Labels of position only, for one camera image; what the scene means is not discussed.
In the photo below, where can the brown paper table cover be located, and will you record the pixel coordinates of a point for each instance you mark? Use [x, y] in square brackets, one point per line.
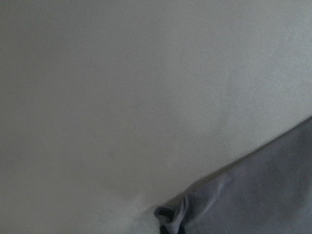
[111, 107]

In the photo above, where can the dark brown t-shirt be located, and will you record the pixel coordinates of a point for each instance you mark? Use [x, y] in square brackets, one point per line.
[268, 192]

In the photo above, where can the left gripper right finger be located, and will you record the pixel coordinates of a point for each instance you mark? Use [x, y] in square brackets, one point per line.
[181, 230]

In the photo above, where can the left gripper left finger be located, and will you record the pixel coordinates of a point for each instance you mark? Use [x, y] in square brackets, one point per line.
[163, 230]

